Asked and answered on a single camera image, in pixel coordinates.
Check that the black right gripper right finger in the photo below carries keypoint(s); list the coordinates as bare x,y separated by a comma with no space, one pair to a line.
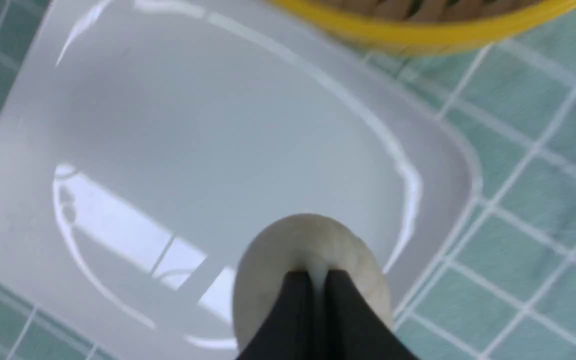
353,329

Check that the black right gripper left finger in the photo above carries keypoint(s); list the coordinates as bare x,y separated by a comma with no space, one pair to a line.
287,331

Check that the white steamed bun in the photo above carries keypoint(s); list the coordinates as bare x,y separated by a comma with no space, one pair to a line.
305,242

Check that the white square plate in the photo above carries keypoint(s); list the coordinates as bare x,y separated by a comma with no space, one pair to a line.
145,143

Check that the green checked tablecloth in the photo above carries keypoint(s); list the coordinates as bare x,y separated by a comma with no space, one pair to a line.
505,286

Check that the yellow bamboo steamer basket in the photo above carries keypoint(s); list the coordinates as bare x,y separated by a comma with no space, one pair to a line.
425,27

